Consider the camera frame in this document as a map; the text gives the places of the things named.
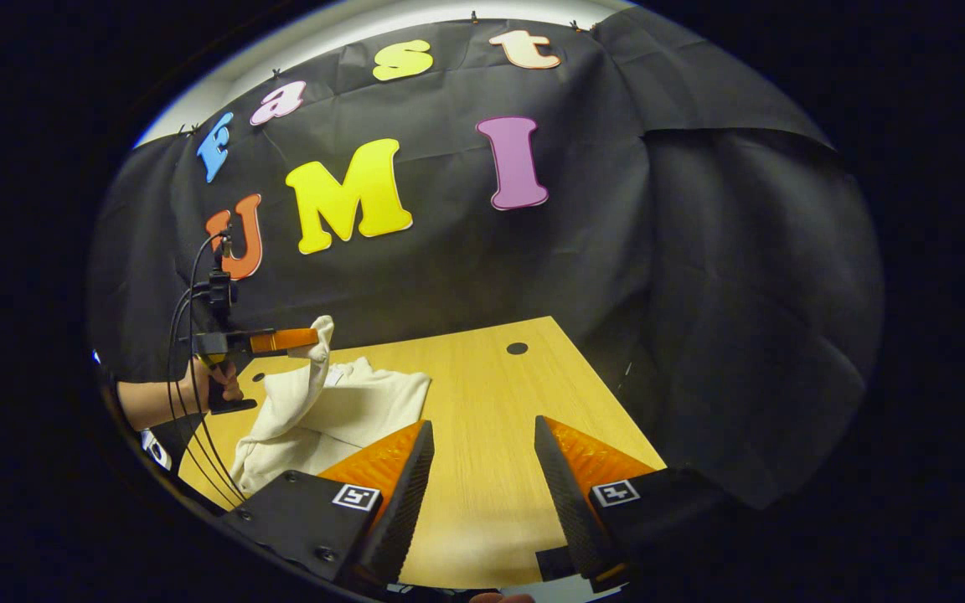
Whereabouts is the white plastic device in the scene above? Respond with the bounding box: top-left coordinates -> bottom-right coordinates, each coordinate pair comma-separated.
142,430 -> 173,472

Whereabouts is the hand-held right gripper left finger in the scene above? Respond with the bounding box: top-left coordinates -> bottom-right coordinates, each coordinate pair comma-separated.
219,420 -> 436,587

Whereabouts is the black cable bundle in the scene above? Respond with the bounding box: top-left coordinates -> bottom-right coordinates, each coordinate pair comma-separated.
166,233 -> 249,508

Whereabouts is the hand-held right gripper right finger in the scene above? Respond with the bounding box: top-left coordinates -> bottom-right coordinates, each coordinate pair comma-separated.
534,415 -> 735,594

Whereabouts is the black backdrop cloth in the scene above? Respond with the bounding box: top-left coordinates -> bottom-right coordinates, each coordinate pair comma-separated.
89,8 -> 884,512

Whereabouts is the cream white sweatshirt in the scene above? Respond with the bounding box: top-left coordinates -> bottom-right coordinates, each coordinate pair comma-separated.
231,315 -> 433,497

